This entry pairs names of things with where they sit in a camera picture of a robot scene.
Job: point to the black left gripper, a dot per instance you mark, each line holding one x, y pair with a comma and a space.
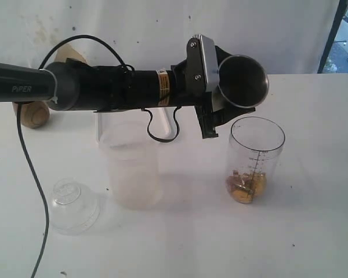
211, 109

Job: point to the stainless steel cup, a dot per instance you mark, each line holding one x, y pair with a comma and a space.
243, 81

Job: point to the brown wooden cup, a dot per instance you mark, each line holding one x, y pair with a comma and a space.
34, 115

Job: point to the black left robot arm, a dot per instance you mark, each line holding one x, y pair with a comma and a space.
75, 86

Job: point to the clear measuring beaker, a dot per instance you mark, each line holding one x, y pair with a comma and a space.
254, 146

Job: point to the clear plastic dome lid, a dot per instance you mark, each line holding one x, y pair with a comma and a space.
74, 207

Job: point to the translucent plastic container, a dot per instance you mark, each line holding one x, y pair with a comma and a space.
132, 164

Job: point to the white rectangular tray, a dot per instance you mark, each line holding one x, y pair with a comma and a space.
162, 124

